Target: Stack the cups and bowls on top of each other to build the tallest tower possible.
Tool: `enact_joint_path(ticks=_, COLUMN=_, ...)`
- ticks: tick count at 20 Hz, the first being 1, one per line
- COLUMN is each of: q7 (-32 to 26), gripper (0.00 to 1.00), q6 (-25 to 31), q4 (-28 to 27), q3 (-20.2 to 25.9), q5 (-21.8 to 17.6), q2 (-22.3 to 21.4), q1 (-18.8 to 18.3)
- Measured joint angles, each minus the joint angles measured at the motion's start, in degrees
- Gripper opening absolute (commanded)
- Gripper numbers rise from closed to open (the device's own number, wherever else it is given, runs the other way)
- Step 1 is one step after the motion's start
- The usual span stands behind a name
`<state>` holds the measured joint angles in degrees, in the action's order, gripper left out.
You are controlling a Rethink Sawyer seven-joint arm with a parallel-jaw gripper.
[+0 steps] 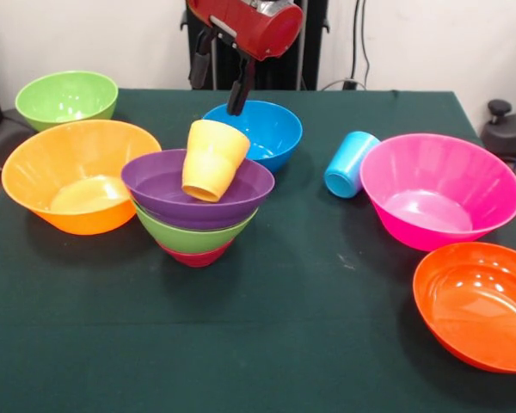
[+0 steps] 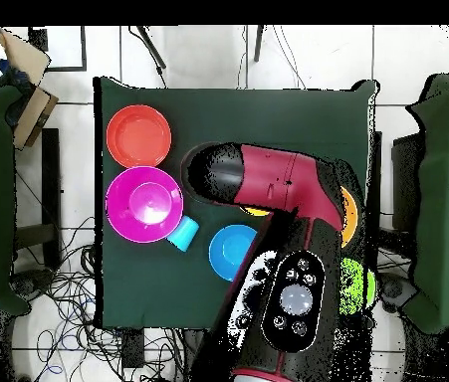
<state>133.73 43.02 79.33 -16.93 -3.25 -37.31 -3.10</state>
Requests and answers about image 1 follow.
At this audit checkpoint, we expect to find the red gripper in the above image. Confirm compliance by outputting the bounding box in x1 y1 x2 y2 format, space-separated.
187 0 305 117

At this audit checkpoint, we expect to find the blue bowl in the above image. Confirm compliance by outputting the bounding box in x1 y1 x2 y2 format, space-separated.
201 100 304 174

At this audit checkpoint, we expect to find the yellow cup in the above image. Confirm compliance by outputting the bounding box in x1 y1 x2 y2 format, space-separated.
181 119 251 203

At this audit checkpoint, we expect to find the purple bowl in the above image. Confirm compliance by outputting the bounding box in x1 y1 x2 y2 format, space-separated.
120 148 276 231

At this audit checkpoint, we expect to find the blue cup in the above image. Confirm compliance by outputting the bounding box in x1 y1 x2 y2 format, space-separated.
323 130 382 199

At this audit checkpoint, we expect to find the green bowl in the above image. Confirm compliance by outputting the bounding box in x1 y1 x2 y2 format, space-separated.
15 70 120 133
132 201 259 255

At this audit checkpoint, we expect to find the small crimson bowl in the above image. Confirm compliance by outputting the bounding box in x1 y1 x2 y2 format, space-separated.
157 238 236 268

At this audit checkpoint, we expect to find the large orange bowl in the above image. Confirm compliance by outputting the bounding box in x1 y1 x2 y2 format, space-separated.
1 119 163 236

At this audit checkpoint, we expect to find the black stand base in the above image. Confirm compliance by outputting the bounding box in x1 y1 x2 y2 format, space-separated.
0 107 38 173
481 99 516 158

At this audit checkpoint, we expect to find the large magenta bowl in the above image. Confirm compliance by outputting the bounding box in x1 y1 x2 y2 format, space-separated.
359 133 516 253

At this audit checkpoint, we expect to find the dark green table cloth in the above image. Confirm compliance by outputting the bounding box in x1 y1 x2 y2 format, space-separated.
0 88 516 413

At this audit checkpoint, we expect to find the orange-red shallow bowl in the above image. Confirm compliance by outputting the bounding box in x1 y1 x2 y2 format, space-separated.
412 241 516 374

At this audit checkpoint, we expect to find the black wall cable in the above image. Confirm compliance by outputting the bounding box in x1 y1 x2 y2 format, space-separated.
350 0 371 85

